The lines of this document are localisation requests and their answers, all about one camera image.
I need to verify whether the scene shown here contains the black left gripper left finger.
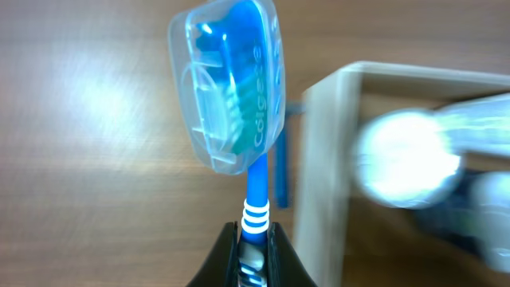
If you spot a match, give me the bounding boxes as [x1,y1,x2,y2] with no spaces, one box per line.
[186,222,238,287]

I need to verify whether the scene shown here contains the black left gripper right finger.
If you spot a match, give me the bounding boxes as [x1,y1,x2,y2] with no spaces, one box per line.
[268,222,316,287]

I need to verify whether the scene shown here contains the cotton swab round container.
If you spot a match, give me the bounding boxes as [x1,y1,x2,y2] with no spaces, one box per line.
[354,93,509,209]

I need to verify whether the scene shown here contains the clear speckled gel bottle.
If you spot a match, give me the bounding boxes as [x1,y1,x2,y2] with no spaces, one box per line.
[469,171,509,273]

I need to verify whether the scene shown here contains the blue white Colgate toothbrush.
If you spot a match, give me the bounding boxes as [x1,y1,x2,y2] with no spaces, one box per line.
[167,0,285,286]

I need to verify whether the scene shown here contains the white open cardboard box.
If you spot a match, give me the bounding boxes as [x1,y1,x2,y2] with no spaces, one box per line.
[294,61,509,286]

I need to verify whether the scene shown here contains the blue disposable razor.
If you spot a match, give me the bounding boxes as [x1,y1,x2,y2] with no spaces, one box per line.
[273,102,305,209]

